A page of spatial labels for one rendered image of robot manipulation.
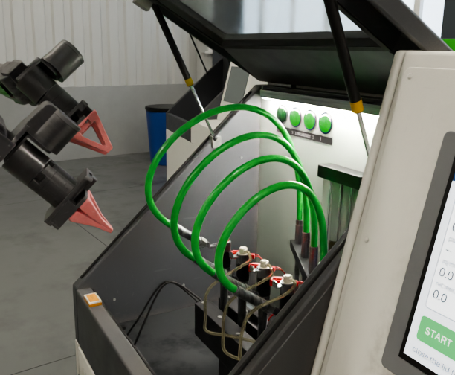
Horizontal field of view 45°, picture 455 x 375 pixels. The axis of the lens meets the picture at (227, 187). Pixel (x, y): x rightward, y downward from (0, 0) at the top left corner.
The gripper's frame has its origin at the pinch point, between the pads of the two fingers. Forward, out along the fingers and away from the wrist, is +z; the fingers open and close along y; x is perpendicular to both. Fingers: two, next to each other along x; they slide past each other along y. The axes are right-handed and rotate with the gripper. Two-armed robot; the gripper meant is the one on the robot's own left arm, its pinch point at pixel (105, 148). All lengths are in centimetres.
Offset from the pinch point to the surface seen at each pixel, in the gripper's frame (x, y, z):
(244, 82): -139, 273, 42
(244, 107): -25.7, -0.7, 14.6
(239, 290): 4.8, -19.1, 32.5
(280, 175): -30, 29, 39
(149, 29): -252, 677, -66
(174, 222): 2.4, -6.8, 18.5
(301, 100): -42, 12, 26
